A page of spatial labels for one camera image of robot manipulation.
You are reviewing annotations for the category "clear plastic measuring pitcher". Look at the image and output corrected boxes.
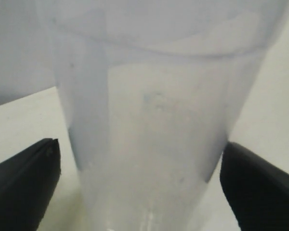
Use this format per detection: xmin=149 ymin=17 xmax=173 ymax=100
xmin=36 ymin=0 xmax=289 ymax=231

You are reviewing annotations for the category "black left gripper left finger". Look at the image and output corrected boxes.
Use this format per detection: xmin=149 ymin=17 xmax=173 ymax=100
xmin=0 ymin=138 xmax=61 ymax=231

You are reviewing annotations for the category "white background curtain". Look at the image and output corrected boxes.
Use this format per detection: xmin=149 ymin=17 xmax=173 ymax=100
xmin=0 ymin=0 xmax=55 ymax=105

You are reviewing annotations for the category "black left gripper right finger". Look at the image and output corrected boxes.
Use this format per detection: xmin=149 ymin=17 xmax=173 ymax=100
xmin=220 ymin=142 xmax=289 ymax=231

